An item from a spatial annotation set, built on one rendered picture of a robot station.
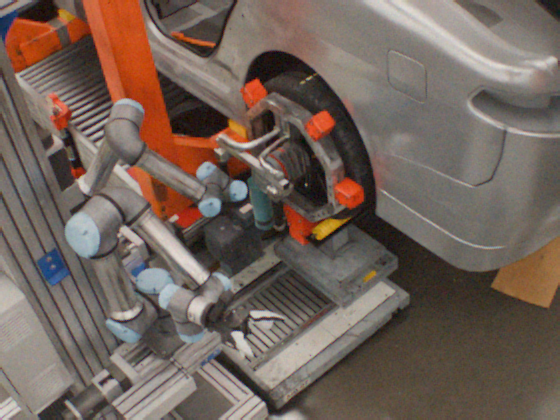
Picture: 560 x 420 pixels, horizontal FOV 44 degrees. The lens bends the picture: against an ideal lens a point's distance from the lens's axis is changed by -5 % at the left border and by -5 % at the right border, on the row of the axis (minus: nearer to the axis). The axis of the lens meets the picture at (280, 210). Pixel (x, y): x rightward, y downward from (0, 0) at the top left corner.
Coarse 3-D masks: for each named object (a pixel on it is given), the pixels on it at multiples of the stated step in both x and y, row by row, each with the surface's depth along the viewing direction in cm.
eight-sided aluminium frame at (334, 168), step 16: (272, 96) 285; (256, 112) 295; (288, 112) 276; (304, 112) 274; (256, 128) 312; (320, 160) 275; (336, 160) 274; (336, 176) 279; (304, 208) 309; (320, 208) 305; (336, 208) 286
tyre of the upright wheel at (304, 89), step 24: (288, 72) 290; (312, 72) 284; (288, 96) 285; (312, 96) 274; (336, 96) 275; (336, 120) 271; (336, 144) 276; (360, 144) 274; (360, 168) 276; (336, 216) 306
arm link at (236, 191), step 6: (228, 186) 267; (234, 186) 266; (240, 186) 268; (222, 192) 268; (228, 192) 268; (234, 192) 266; (240, 192) 268; (246, 192) 270; (222, 198) 273; (228, 198) 270; (234, 198) 267; (240, 198) 268
